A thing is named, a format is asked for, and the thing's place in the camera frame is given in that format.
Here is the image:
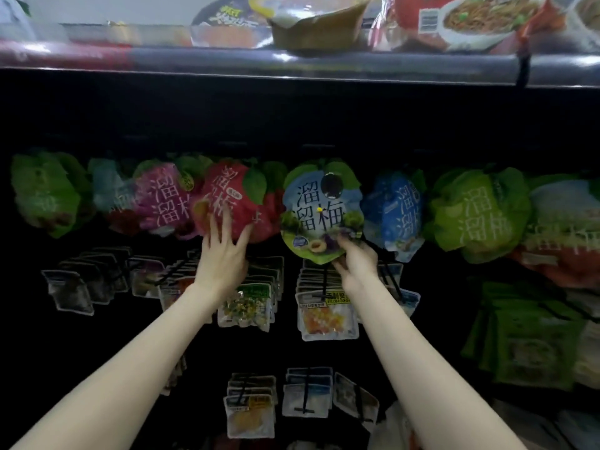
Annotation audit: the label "large teal round snack bag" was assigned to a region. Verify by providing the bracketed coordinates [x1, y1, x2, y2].
[89, 157, 140, 235]

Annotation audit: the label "clear green candy packets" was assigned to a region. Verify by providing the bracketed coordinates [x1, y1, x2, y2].
[217, 257, 285, 332]

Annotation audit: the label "red noodle packet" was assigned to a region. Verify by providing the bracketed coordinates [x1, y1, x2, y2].
[370, 0, 564, 53]

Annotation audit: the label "large green round snack bag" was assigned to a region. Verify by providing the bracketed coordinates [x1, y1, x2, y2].
[11, 149, 93, 238]

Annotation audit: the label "clear mixed candy packets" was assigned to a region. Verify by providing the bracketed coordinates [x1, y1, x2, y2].
[129, 256, 168, 299]

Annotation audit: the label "person's left hand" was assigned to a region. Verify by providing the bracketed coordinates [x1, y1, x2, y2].
[192, 203, 256, 310]

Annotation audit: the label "person's right forearm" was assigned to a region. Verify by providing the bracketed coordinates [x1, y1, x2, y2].
[351, 286, 526, 450]

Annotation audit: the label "row of small clear pouches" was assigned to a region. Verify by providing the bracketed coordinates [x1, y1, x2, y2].
[222, 365, 381, 439]

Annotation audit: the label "yellow lidded bowl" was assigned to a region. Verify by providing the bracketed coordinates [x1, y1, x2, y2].
[248, 0, 376, 53]

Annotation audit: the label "clear white candy packets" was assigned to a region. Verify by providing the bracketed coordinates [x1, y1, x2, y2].
[361, 262, 421, 319]

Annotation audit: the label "small pink round snack bag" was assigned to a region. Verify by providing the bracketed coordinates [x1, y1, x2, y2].
[192, 161, 287, 244]

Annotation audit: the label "clear yellow-label candy bag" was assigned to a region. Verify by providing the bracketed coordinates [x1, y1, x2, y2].
[295, 267, 360, 343]

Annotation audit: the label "white red-label snack bag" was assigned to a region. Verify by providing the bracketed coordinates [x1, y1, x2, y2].
[370, 401, 418, 450]

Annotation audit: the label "small clear purple-label pouch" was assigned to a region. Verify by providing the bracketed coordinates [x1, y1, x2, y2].
[159, 356, 189, 398]

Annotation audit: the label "green snack pouch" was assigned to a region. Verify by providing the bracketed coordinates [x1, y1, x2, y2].
[461, 281, 587, 392]

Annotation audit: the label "blue round snack bag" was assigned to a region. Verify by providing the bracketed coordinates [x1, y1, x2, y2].
[364, 170, 428, 263]
[279, 161, 367, 265]

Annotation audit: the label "person's right hand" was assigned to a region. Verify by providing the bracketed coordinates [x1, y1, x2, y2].
[332, 234, 381, 298]

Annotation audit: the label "person's left forearm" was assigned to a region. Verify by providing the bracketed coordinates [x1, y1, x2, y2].
[9, 290, 231, 450]

